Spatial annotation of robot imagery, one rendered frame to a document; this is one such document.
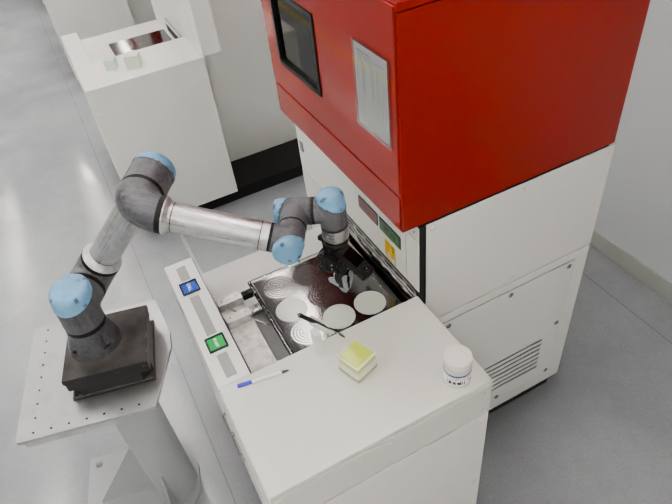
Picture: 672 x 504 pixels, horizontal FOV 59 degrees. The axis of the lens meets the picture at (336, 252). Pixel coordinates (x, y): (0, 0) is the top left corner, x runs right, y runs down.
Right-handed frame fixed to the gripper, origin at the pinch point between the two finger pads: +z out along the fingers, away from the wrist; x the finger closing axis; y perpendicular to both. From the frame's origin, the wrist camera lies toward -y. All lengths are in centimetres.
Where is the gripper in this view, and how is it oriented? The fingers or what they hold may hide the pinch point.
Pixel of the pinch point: (348, 289)
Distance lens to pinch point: 177.8
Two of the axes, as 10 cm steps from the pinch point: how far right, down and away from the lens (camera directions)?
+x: -5.4, 6.1, -5.9
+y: -8.4, -3.0, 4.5
